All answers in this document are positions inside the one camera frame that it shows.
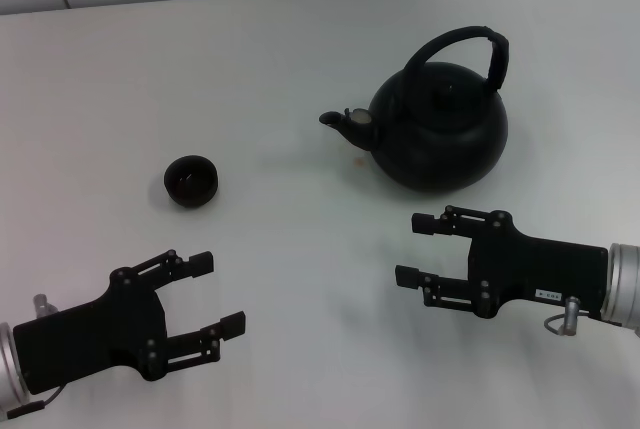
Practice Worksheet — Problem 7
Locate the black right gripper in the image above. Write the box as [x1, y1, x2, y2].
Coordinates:
[394, 204, 610, 321]

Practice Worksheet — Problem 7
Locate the gripper cable with plug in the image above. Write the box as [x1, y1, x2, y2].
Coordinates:
[543, 296, 609, 338]
[0, 293, 69, 420]

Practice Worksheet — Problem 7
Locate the black round teapot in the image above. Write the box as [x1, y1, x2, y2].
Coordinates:
[319, 24, 511, 195]

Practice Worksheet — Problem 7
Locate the left gripper cable with plug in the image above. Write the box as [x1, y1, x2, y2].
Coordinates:
[0, 293, 69, 420]

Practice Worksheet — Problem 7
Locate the small black teacup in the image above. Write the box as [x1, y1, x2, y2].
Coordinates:
[163, 154, 222, 209]

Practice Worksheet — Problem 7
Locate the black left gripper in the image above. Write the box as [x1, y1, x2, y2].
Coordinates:
[12, 248, 248, 396]

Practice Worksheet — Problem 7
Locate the right gripper cable with plug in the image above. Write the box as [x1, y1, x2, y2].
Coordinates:
[543, 296, 609, 338]

